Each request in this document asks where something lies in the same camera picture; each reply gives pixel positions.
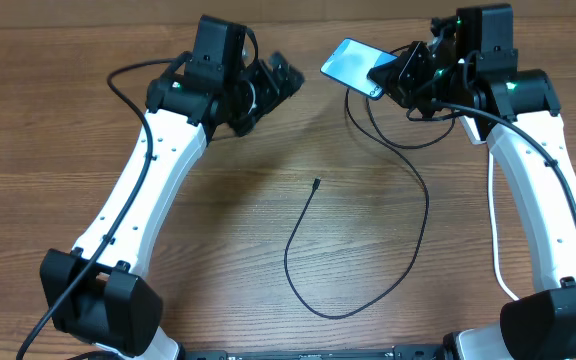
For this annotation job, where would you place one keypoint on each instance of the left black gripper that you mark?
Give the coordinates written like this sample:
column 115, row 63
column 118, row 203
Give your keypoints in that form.
column 270, row 95

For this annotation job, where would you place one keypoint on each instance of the blue Galaxy smartphone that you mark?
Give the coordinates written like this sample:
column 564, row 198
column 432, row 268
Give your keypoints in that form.
column 350, row 63

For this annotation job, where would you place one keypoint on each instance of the white power strip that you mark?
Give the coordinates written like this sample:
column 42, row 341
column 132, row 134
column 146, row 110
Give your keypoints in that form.
column 470, row 126

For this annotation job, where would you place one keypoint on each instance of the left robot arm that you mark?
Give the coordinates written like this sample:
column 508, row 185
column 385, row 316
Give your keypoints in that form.
column 97, row 291

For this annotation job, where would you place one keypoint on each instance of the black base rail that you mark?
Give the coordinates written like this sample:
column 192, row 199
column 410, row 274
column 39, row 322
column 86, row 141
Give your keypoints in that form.
column 398, row 352

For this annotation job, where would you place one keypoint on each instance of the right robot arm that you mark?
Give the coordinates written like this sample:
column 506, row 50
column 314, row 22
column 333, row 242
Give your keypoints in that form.
column 471, row 68

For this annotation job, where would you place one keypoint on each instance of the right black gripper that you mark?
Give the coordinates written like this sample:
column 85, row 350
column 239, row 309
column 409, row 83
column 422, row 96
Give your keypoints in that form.
column 391, row 79

